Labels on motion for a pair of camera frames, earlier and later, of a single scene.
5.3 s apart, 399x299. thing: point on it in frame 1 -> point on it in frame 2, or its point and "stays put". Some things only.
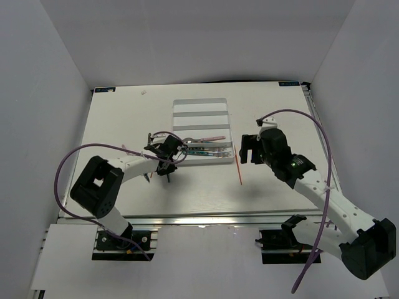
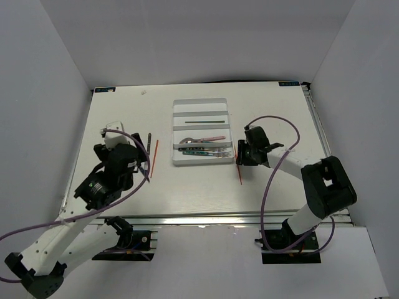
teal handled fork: x=221 y=154 stays put
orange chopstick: x=238 y=167 stays put
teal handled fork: x=219 y=149 stays put
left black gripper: x=170 y=169 -> x=103 y=152
